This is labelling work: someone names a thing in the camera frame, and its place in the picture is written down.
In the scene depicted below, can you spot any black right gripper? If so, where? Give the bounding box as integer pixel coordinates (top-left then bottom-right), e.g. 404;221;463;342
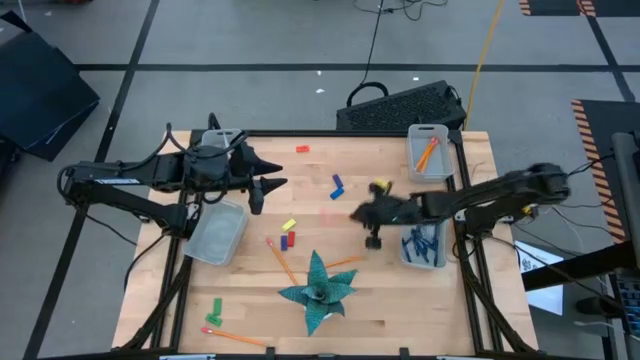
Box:
349;187;421;251

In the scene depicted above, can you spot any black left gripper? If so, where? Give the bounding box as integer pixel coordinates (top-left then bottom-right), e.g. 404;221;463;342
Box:
182;142;290;217

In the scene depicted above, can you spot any artificial plant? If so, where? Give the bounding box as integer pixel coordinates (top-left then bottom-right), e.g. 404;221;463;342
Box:
277;249;360;337

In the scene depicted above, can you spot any black mesh computer case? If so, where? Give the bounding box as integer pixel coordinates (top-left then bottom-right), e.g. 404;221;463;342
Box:
335;79;467;132

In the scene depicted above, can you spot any white paper sheet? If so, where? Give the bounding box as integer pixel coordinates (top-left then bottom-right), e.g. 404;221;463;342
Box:
514;239;566;316

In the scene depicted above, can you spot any black desk beam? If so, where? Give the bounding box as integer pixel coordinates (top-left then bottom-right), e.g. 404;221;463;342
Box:
521;239;640;294

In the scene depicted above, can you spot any black floor case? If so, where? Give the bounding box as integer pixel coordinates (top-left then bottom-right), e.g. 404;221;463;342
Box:
0;10;100;162

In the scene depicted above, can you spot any black mat with hazard stripes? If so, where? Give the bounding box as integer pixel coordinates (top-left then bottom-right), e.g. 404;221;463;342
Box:
577;0;640;19
518;0;584;17
571;98;640;244

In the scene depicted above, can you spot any computer keyboard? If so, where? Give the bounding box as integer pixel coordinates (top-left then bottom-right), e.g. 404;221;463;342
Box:
615;273;640;337

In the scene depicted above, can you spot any black aluminium table frame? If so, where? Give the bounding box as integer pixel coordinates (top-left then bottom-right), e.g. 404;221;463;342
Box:
119;112;539;357

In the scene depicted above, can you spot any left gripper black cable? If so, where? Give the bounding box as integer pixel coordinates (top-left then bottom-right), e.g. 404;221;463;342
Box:
164;122;251;206

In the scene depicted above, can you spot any left arm base cable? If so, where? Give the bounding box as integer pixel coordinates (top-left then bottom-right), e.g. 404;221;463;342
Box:
79;214;169;294

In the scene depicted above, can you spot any black power cable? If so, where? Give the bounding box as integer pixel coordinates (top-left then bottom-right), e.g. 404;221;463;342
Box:
346;0;390;107

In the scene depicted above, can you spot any black floor cable tangle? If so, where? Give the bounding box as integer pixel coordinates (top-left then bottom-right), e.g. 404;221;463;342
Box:
353;0;450;23

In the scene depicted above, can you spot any yellow cable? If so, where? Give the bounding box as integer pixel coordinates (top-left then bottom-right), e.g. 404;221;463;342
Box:
463;0;506;129

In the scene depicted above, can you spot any grey desk post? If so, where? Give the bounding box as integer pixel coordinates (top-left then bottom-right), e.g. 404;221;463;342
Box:
612;131;640;242

